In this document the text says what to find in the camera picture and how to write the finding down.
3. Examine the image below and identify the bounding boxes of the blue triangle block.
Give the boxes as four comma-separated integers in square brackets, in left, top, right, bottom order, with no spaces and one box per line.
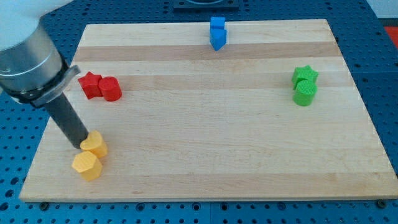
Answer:
[210,29,227,51]

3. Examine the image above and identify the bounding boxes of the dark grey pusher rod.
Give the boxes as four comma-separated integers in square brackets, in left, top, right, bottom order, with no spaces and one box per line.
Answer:
[44,93,88,149]

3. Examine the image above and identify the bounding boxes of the wooden board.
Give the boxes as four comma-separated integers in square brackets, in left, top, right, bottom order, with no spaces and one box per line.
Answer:
[20,19,397,203]

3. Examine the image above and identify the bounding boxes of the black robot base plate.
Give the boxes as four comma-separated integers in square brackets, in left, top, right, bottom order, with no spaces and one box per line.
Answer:
[172,0,241,11]

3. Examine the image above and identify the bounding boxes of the red cylinder block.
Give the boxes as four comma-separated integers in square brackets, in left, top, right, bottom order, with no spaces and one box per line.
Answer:
[98,77,123,101]

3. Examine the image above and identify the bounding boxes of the green star block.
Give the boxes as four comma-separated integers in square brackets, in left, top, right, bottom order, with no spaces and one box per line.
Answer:
[292,65,319,90]

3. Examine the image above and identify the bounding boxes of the red star block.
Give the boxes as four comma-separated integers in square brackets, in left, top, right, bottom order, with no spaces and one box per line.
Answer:
[78,72,103,100]

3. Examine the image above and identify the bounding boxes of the yellow hexagon block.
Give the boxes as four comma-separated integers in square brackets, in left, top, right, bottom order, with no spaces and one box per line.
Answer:
[72,151,103,182]

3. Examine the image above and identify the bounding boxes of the yellow heart block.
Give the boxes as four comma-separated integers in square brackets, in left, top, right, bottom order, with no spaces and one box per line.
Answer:
[80,130,108,158]

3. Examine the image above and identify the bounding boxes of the blue cube block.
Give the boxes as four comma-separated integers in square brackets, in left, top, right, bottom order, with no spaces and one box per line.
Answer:
[210,16,226,30]

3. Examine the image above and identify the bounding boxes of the green cylinder block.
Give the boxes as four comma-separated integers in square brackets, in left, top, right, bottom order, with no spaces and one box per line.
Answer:
[293,80,318,106]

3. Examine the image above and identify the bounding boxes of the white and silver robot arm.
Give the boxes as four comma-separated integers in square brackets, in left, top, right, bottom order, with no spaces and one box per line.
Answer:
[1,0,80,108]

